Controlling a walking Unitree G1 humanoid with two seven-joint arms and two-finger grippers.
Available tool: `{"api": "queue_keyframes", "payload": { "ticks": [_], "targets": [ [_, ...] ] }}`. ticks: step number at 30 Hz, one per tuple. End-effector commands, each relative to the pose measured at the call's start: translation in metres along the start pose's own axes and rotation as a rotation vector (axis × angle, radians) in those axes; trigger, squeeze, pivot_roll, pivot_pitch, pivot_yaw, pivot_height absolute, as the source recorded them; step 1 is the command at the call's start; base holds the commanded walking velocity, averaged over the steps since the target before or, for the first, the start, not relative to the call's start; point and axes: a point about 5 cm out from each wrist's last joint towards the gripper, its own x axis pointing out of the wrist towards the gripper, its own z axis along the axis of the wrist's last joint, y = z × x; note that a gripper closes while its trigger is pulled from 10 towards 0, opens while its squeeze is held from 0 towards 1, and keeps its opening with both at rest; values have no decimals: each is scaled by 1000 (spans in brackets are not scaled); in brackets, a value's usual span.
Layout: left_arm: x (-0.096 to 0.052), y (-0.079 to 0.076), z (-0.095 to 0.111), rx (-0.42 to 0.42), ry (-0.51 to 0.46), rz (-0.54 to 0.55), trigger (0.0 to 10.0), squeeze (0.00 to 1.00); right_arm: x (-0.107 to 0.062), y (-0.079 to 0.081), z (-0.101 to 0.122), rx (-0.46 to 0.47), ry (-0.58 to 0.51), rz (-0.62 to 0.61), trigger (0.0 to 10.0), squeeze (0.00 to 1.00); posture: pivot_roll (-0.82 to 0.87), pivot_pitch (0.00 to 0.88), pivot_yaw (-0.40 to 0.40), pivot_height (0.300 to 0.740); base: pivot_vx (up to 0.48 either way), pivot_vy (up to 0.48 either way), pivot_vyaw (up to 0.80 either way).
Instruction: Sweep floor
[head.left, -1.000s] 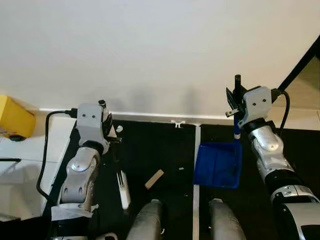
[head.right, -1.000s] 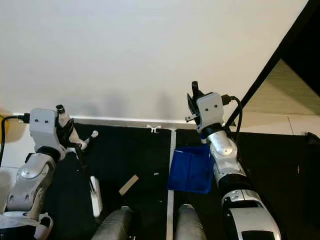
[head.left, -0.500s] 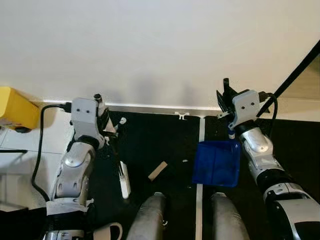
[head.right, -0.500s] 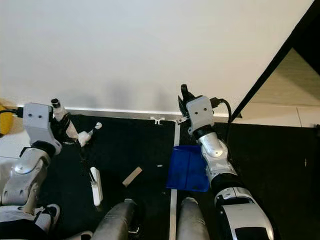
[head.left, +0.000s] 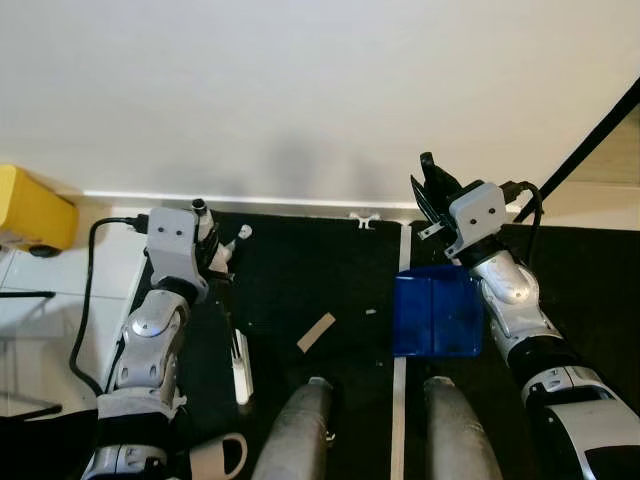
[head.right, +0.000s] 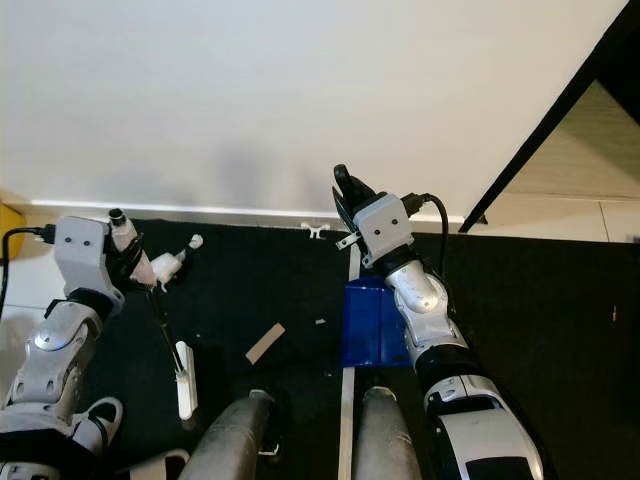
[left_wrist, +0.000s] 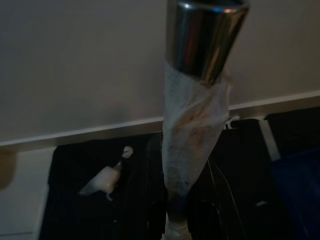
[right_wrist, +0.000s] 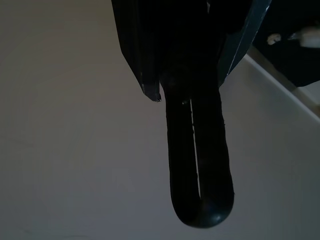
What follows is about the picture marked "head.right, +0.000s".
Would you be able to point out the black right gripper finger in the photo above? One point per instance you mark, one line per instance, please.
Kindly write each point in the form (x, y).
(363, 193)
(346, 212)

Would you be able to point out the small white clip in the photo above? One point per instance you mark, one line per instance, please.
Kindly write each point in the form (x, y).
(315, 231)

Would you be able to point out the yellow plastic box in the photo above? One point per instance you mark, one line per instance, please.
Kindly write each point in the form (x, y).
(10, 230)

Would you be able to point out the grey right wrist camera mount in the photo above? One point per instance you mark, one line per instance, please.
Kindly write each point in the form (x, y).
(385, 225)

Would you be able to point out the grey robot leg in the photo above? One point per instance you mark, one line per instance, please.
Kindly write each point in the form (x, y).
(385, 445)
(225, 445)

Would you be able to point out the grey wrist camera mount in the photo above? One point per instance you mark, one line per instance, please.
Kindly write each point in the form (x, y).
(85, 250)
(385, 225)

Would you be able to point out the grey left robot leg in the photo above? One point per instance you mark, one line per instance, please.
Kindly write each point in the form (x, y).
(225, 445)

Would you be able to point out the grey right robot leg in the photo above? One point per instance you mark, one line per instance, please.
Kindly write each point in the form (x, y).
(385, 445)

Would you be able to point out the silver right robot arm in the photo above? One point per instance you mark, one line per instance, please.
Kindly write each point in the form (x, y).
(425, 300)

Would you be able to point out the black door frame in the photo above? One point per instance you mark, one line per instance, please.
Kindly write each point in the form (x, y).
(540, 130)

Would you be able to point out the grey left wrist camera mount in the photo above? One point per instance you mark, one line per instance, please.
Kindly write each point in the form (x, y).
(85, 250)

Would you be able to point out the black floor mat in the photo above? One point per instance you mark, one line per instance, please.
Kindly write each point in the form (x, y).
(540, 350)

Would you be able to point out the white plastic knob piece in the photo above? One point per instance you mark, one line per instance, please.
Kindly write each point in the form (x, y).
(165, 270)

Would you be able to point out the white slipper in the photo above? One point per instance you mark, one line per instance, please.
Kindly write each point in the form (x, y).
(160, 468)

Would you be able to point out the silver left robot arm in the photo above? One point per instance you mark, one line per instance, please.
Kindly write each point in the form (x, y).
(55, 350)

